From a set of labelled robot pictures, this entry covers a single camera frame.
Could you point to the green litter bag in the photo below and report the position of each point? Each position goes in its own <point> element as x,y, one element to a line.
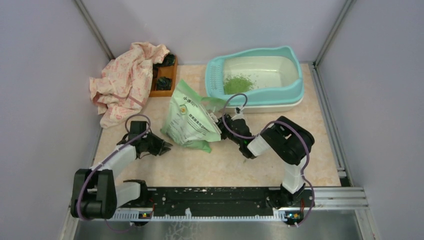
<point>186,122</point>

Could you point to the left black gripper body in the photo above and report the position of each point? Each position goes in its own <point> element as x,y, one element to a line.
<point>153,143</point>

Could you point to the dark plant near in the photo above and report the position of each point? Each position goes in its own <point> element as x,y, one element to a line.
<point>163,84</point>

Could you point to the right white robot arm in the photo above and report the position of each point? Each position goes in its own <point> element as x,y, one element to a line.
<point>287,139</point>

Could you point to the dark plant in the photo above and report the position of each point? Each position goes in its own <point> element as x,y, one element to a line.
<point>163,84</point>
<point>169,60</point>

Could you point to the teal litter box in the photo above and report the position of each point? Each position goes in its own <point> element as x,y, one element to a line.
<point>279,81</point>

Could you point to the pink patterned cloth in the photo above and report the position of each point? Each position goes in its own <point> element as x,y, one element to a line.
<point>125,83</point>

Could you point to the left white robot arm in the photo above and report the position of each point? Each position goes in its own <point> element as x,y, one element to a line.
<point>95,194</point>

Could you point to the wooden tray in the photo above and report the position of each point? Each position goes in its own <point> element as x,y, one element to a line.
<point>158,71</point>

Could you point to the green litter pile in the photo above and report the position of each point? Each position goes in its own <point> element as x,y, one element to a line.
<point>235,84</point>

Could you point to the white slotted cable duct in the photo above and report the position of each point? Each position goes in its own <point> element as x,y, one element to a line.
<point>123,215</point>

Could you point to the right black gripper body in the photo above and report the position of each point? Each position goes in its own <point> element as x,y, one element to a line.
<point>225,134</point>

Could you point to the dark plant far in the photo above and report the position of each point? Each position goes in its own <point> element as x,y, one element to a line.
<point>169,60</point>

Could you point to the white bag clip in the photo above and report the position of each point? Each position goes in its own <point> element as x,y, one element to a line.
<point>212,119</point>

